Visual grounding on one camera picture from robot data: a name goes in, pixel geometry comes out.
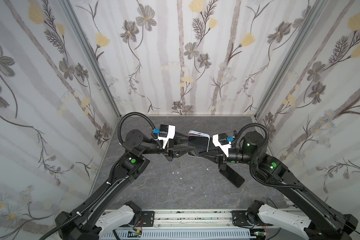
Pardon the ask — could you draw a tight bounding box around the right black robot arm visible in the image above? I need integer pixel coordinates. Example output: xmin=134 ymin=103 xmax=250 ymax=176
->
xmin=198 ymin=123 xmax=358 ymax=240

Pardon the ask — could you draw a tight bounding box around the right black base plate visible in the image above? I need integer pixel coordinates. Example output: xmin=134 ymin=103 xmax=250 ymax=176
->
xmin=231 ymin=210 xmax=250 ymax=227

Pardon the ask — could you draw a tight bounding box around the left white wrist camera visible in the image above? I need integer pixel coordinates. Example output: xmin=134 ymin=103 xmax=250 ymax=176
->
xmin=153 ymin=124 xmax=176 ymax=149

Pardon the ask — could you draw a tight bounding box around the aluminium mounting rail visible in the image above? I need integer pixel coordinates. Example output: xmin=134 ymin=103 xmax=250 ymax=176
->
xmin=101 ymin=209 xmax=301 ymax=232

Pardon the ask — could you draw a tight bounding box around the light blue phone case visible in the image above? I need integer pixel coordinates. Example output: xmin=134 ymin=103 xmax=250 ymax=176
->
xmin=188 ymin=131 xmax=210 ymax=153

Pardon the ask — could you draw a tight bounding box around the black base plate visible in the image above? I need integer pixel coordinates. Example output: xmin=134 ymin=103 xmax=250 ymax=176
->
xmin=137 ymin=211 xmax=155 ymax=228
xmin=231 ymin=210 xmax=250 ymax=227

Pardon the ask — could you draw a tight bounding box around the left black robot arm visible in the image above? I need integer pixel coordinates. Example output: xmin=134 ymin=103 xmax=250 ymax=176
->
xmin=41 ymin=112 xmax=195 ymax=240

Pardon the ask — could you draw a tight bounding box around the black phone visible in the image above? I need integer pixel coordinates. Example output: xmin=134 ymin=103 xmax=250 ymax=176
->
xmin=188 ymin=135 xmax=210 ymax=152
xmin=219 ymin=166 xmax=245 ymax=188

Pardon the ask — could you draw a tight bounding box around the white slotted cable duct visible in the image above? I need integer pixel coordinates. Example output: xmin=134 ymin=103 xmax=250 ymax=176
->
xmin=101 ymin=229 xmax=256 ymax=240

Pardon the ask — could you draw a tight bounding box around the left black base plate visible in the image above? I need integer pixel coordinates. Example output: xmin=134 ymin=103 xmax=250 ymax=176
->
xmin=137 ymin=211 xmax=155 ymax=228

